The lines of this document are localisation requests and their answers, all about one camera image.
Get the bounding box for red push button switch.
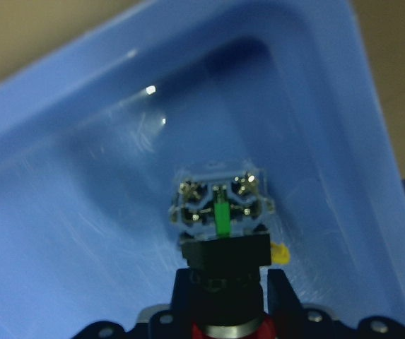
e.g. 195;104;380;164
169;160;285;338

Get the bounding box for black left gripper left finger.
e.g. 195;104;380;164
170;268;201;318

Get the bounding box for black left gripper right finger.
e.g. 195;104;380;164
267;268;303;316

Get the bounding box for blue plastic tray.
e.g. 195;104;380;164
0;1;405;338

